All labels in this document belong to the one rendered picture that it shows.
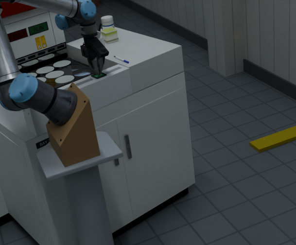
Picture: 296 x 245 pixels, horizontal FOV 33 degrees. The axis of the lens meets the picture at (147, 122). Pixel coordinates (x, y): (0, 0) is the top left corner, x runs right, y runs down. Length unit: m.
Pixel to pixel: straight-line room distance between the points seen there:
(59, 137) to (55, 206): 0.58
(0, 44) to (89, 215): 0.81
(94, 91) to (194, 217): 1.02
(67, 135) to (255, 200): 1.45
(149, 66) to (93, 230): 0.86
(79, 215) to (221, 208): 1.04
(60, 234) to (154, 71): 0.95
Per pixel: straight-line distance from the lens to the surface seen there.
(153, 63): 2.59
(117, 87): 2.48
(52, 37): 2.96
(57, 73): 2.77
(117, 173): 2.66
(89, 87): 2.39
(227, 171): 3.33
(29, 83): 1.95
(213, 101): 4.23
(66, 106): 2.00
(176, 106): 2.77
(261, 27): 4.39
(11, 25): 2.84
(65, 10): 2.14
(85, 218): 2.27
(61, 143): 1.99
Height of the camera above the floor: 1.87
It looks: 28 degrees down
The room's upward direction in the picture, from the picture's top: 8 degrees counter-clockwise
